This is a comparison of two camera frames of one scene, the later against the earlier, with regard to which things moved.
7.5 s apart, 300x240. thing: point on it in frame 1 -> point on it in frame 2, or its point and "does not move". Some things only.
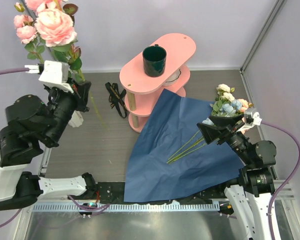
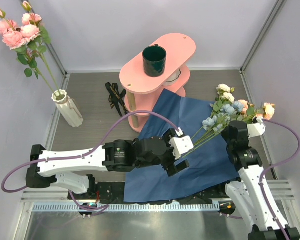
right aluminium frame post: x=279 y=4 does not move
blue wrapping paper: x=169 y=159 does not move
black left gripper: x=82 y=93 -> x=170 y=167
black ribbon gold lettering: x=115 y=98 does not move
